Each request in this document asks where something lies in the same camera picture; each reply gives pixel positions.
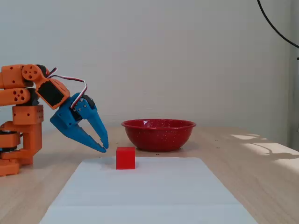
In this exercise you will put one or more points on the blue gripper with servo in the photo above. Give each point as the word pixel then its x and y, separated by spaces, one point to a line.
pixel 66 117

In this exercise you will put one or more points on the red cube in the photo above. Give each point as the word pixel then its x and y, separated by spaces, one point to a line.
pixel 125 158

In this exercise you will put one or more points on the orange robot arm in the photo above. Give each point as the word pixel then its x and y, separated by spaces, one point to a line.
pixel 25 114

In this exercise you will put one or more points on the red speckled enamel bowl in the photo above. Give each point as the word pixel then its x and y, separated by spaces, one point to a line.
pixel 158 137

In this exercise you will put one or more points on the white paper sheet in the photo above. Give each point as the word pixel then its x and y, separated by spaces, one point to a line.
pixel 149 193

